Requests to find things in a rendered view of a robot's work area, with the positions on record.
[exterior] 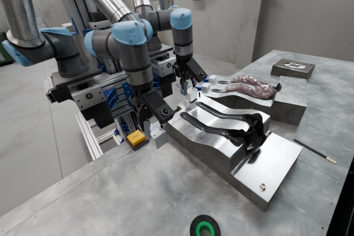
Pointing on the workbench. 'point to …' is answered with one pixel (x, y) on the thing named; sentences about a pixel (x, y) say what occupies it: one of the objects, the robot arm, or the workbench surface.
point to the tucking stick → (315, 151)
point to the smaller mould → (292, 69)
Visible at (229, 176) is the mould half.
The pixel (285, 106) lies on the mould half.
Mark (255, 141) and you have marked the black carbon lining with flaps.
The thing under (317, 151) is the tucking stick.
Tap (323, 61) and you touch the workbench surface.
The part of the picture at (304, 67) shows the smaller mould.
